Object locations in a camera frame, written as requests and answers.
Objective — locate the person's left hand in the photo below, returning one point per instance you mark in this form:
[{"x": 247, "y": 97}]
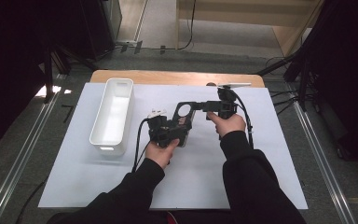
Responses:
[{"x": 160, "y": 155}]

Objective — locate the metal floor rail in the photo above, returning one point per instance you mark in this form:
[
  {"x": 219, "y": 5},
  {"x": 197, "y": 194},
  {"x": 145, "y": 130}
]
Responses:
[
  {"x": 18, "y": 158},
  {"x": 323, "y": 161}
]

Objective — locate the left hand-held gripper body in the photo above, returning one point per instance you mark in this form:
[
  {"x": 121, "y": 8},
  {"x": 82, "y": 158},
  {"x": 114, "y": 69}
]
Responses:
[{"x": 158, "y": 130}]

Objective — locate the person's right hand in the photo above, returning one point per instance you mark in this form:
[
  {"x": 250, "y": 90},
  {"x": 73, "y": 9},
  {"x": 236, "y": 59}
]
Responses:
[{"x": 230, "y": 126}]

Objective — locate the black curtain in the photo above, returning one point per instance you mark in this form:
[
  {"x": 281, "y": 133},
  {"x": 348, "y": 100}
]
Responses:
[
  {"x": 348, "y": 77},
  {"x": 9, "y": 62}
]

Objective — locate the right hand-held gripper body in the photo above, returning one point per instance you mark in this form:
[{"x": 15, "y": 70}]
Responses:
[{"x": 227, "y": 105}]

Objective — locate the white table cover sheet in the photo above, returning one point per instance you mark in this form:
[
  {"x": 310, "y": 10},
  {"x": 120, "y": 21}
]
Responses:
[{"x": 199, "y": 174}]

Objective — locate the black cabinet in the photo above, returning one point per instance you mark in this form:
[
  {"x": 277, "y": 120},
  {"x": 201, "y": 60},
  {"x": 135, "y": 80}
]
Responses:
[{"x": 99, "y": 25}]

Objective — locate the white plastic container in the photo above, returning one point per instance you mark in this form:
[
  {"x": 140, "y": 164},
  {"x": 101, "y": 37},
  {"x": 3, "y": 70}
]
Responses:
[{"x": 112, "y": 115}]

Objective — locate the black metal stand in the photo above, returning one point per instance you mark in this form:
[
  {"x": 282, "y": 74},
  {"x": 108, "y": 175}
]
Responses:
[{"x": 304, "y": 77}]

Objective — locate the wooden shelf unit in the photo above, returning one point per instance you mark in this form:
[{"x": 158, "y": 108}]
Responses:
[{"x": 230, "y": 15}]

